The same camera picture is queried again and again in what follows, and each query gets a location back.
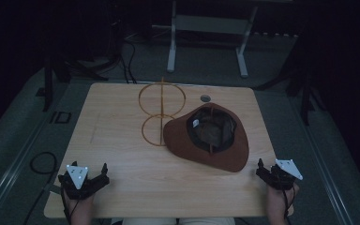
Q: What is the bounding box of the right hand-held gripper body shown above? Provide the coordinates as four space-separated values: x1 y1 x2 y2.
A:
265 158 304 191

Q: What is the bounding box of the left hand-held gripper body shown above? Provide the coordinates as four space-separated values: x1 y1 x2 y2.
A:
57 164 99 201

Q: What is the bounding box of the person's right hand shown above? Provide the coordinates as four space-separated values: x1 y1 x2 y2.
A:
266 182 301 218

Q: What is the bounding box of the person's left hand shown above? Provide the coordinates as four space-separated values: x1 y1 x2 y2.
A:
63 188 96 218

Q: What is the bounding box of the black tripod stand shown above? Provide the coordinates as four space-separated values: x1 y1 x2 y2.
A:
252 34 329 127
35 18 123 113

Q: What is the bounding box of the brown wide-brim hat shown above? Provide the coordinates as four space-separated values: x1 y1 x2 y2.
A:
162 101 250 173

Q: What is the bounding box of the white power strip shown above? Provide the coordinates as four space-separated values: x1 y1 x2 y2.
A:
251 30 300 39

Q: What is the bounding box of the right hand-held gripper cable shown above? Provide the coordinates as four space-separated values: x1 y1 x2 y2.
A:
279 183 296 219

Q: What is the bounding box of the hand-held gripper cable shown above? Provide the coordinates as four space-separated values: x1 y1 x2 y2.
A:
279 183 296 219
60 186 80 225

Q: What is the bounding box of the black looped floor cable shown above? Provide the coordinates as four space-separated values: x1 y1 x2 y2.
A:
22 151 59 225

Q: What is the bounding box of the left hand-held gripper cable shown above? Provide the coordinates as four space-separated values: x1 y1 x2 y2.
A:
60 186 80 225

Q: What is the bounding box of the black rectangular floor frame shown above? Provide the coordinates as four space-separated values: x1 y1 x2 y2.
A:
49 110 73 125

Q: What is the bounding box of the orange wire hat stand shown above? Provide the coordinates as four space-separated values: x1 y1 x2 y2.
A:
138 76 188 147

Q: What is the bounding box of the white metal desk frame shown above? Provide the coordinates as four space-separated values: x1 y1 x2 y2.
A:
151 0 294 79

